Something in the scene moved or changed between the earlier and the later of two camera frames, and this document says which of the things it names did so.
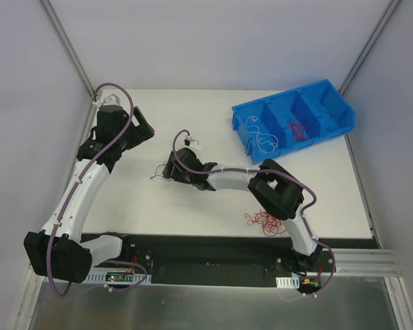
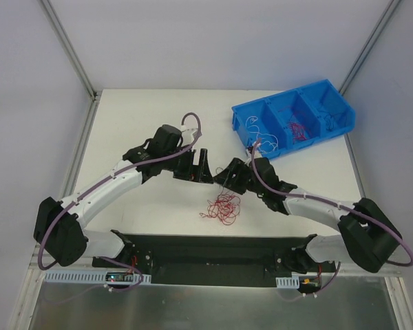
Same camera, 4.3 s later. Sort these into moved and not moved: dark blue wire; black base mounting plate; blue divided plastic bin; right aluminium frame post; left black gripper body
Moved: dark blue wire; left black gripper body
Not moved: right aluminium frame post; black base mounting plate; blue divided plastic bin
